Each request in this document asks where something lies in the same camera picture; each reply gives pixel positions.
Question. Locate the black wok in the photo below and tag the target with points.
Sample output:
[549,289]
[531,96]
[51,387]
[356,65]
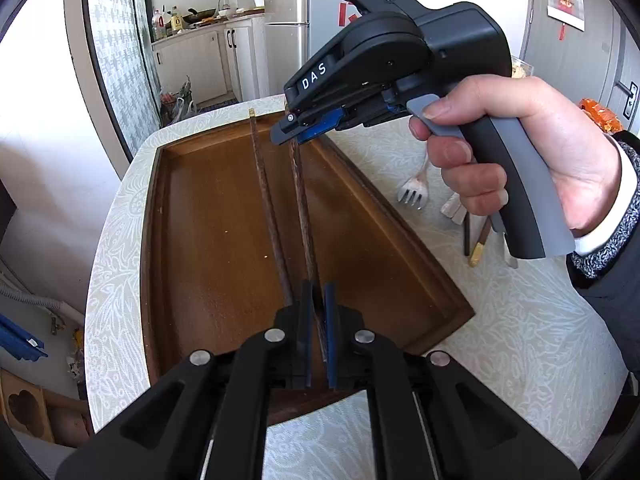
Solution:
[200,14]

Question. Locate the plain dark wooden chopstick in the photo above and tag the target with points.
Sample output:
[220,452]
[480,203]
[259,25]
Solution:
[467,237]

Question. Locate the grey room door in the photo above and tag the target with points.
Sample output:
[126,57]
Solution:
[595,70]

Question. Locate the red hanging door decoration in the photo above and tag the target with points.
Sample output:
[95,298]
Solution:
[566,5]

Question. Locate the white patterned tablecloth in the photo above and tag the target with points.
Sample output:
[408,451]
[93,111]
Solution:
[525,340]

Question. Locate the person's right hand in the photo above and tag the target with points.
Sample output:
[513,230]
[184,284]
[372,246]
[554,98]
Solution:
[565,150]

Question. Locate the patterned glass sliding door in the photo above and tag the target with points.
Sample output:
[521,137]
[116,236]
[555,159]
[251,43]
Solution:
[120,60]

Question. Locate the orange snack packet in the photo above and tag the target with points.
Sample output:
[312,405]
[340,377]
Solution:
[602,115]

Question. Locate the person's right forearm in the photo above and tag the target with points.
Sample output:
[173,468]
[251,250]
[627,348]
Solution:
[615,260]

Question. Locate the white plastic bottle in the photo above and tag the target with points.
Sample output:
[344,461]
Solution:
[159,25]

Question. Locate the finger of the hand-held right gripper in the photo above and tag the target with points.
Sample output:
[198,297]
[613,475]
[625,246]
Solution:
[320,127]

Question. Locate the silver refrigerator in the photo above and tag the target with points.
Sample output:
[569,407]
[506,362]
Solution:
[285,50]

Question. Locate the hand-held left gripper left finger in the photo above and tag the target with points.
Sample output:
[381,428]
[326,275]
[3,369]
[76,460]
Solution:
[306,332]

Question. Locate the dark kitchen floor mat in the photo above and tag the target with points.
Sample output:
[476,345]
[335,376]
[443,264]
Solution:
[220,103]

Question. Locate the plastic bags on floor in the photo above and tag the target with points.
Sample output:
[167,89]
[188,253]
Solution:
[177,102]

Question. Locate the white kitchen cabinet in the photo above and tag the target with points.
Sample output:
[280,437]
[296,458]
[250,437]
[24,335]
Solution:
[200,65]

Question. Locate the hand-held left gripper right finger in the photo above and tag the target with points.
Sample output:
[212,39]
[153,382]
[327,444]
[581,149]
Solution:
[330,335]

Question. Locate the brown wooden tray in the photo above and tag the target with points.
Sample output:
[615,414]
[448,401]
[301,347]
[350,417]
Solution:
[215,240]

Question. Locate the wooden box with cut-out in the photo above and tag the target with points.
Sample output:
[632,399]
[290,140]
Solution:
[35,425]

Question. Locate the gold-tipped dark wooden chopstick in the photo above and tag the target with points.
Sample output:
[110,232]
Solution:
[477,252]
[267,210]
[304,220]

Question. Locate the yellow food packet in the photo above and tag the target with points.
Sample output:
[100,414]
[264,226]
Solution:
[521,69]

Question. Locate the blue plastic board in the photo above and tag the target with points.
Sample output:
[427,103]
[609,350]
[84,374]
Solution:
[20,337]

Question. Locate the yellow oil bottle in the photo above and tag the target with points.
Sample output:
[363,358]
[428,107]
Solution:
[176,21]

